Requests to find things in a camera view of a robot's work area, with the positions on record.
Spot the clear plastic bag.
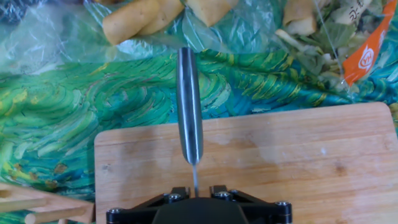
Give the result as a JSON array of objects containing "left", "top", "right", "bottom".
[{"left": 0, "top": 0, "right": 296, "bottom": 68}]

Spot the wooden peg rack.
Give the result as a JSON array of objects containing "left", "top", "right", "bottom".
[{"left": 0, "top": 182, "right": 96, "bottom": 224}]

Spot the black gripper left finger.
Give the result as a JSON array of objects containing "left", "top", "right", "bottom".
[{"left": 106, "top": 186, "right": 190, "bottom": 224}]

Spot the steel cleaver knife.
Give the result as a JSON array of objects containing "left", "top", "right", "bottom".
[{"left": 176, "top": 47, "right": 205, "bottom": 197}]

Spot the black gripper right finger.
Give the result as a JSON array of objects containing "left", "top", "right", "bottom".
[{"left": 210, "top": 185, "right": 293, "bottom": 224}]

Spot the plastic bag with orange label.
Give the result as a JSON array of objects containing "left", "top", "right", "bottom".
[{"left": 275, "top": 0, "right": 398, "bottom": 94}]

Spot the painted landscape tablecloth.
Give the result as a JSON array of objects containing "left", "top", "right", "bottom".
[{"left": 0, "top": 0, "right": 398, "bottom": 224}]

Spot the small yellow potato scrap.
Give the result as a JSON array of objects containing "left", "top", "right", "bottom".
[{"left": 282, "top": 0, "right": 317, "bottom": 36}]

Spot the bamboo cutting board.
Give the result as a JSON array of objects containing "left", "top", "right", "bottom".
[{"left": 94, "top": 101, "right": 398, "bottom": 224}]

